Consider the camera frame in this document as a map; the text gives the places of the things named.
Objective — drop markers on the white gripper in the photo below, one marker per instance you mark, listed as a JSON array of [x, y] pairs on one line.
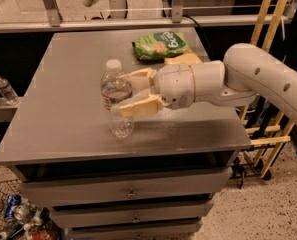
[[173, 82]]

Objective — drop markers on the clear plastic water bottle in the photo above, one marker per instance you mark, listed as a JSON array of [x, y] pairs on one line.
[[114, 89]]

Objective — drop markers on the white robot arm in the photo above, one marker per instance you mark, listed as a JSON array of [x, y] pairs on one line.
[[245, 72]]

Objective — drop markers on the small background water bottle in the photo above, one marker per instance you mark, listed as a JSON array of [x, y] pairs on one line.
[[7, 92]]

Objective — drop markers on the green snack bag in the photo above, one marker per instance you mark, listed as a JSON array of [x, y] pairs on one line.
[[157, 46]]

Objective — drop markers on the yellow sponge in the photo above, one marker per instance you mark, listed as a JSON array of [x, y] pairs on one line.
[[187, 58]]

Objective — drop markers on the grey drawer cabinet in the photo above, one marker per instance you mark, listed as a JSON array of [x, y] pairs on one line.
[[158, 181]]

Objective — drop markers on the blue soda can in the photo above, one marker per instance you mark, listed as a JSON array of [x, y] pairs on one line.
[[12, 202]]

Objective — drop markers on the silver soda can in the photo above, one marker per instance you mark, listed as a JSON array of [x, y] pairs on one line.
[[23, 212]]

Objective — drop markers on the metal railing frame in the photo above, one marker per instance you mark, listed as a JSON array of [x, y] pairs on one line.
[[74, 15]]

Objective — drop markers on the black wire basket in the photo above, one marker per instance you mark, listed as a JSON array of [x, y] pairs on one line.
[[39, 227]]

